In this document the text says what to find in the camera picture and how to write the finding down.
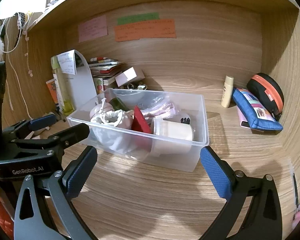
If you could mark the red velvet pouch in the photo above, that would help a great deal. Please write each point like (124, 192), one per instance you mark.
(139, 124)

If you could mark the cream lotion bottle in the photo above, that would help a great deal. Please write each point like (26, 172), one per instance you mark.
(227, 91)

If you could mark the white round tape container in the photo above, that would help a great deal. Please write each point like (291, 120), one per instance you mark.
(173, 132)

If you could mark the blue pencil pouch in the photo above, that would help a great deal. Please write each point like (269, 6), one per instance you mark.
(254, 112)

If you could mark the pink fluffy pen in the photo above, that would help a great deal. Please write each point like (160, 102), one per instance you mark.
(296, 217)

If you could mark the black orange round case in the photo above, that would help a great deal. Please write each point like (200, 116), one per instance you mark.
(268, 92)

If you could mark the pink sticky note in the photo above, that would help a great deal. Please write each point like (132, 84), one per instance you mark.
(92, 29)

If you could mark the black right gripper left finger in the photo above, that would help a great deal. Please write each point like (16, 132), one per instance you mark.
(33, 219)

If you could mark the dark green cylinder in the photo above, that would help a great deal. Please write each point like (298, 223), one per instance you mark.
(118, 104)

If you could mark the small clear bowl of trinkets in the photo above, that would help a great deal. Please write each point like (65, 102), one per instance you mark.
(132, 93)

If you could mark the fruit picture card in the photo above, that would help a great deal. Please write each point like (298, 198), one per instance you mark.
(98, 81)

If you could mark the orange sticky note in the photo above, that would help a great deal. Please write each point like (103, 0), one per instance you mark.
(163, 28)

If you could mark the white folded paper stand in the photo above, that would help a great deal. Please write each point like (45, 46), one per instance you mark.
(78, 78)

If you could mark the green sticky note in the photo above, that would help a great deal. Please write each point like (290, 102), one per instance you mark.
(138, 18)

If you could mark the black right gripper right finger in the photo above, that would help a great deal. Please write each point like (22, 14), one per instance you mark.
(263, 219)

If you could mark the white drawstring cloth pouch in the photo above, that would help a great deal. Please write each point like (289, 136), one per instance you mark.
(107, 130)

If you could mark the pink striped bag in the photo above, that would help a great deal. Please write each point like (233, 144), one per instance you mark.
(163, 110)

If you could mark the clear plastic storage bin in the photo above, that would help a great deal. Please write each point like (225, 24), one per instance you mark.
(187, 105)

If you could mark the yellow-green spray bottle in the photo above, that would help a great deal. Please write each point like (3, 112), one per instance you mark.
(62, 92)

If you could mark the small white cardboard box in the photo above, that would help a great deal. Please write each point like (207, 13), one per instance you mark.
(129, 76)

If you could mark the pink round compact fan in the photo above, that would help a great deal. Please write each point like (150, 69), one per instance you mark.
(102, 107)

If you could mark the stack of books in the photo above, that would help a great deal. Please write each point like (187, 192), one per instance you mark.
(107, 69)

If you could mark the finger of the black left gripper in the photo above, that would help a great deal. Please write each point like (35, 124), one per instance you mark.
(68, 137)
(40, 123)

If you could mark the orange booklet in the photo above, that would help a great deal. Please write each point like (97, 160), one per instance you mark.
(52, 89)

